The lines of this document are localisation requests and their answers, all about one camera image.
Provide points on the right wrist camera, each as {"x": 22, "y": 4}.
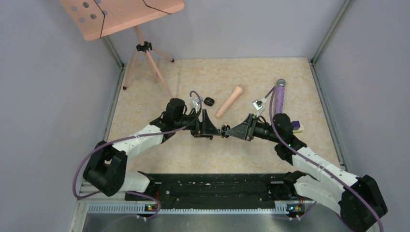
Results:
{"x": 259, "y": 106}

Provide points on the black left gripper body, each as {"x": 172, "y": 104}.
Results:
{"x": 182, "y": 121}

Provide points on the purple cube on block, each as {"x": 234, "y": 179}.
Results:
{"x": 297, "y": 127}

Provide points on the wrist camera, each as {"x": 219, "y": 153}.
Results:
{"x": 195, "y": 103}
{"x": 259, "y": 106}

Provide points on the pink wooden flute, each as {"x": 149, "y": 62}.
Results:
{"x": 237, "y": 91}

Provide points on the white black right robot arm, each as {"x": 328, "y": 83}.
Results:
{"x": 357, "y": 200}

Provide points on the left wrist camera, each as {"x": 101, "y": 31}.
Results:
{"x": 195, "y": 103}

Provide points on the black case lid piece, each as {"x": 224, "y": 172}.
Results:
{"x": 209, "y": 101}

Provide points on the purple glitter microphone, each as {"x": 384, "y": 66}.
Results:
{"x": 280, "y": 93}

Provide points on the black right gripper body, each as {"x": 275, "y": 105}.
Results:
{"x": 263, "y": 130}

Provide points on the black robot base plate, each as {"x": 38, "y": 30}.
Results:
{"x": 220, "y": 191}

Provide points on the black glossy earbud charging case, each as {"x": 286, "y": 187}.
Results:
{"x": 223, "y": 131}

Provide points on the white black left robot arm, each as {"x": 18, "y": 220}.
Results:
{"x": 106, "y": 169}

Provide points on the grey slotted cable duct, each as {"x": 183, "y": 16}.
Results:
{"x": 140, "y": 208}

